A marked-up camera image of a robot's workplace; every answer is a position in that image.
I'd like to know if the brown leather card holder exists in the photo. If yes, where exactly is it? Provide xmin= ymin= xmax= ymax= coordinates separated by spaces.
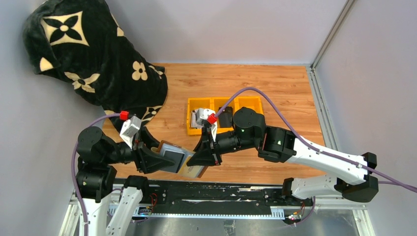
xmin=150 ymin=141 xmax=208 ymax=178

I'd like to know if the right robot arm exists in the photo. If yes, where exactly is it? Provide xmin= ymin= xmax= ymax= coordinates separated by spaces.
xmin=186 ymin=107 xmax=379 ymax=203

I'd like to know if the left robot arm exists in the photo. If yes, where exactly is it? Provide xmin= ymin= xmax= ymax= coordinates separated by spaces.
xmin=75 ymin=126 xmax=176 ymax=236

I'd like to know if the yellow bin with silver cards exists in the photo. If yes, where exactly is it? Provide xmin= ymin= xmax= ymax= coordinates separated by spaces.
xmin=186 ymin=97 xmax=215 ymax=136

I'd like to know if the silver cards stack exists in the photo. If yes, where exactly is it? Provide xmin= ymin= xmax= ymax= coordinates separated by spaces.
xmin=190 ymin=110 xmax=201 ymax=129

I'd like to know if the yellow bin with black cards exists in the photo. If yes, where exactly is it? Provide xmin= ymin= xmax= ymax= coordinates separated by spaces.
xmin=213 ymin=97 xmax=237 ymax=134

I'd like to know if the black cards stack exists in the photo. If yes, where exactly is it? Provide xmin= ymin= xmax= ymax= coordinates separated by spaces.
xmin=218 ymin=106 xmax=234 ymax=128

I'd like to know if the yellow bin with gold cards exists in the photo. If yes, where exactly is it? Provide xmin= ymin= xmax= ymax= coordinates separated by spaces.
xmin=233 ymin=96 xmax=264 ymax=115

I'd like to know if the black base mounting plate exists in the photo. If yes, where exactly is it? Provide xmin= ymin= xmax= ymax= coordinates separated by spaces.
xmin=140 ymin=180 xmax=313 ymax=216

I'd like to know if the black floral plush blanket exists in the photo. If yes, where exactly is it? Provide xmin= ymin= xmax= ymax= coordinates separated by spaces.
xmin=23 ymin=0 xmax=168 ymax=130

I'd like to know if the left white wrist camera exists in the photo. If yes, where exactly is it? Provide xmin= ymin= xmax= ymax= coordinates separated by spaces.
xmin=119 ymin=116 xmax=142 ymax=149

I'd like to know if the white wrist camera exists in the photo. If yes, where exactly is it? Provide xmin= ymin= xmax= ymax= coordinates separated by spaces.
xmin=196 ymin=108 xmax=218 ymax=141
xmin=119 ymin=116 xmax=142 ymax=149

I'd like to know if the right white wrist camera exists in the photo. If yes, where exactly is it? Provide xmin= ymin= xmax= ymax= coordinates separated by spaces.
xmin=196 ymin=108 xmax=218 ymax=141

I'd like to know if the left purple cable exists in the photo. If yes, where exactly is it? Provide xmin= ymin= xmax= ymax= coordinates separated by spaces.
xmin=71 ymin=111 xmax=130 ymax=236

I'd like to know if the purple cable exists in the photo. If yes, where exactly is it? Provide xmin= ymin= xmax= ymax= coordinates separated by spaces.
xmin=71 ymin=111 xmax=130 ymax=236
xmin=207 ymin=87 xmax=417 ymax=225

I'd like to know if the corner aluminium post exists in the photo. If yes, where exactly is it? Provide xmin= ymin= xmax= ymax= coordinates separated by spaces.
xmin=306 ymin=0 xmax=356 ymax=148

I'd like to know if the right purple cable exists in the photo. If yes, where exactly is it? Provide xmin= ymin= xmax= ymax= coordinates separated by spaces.
xmin=207 ymin=87 xmax=417 ymax=225

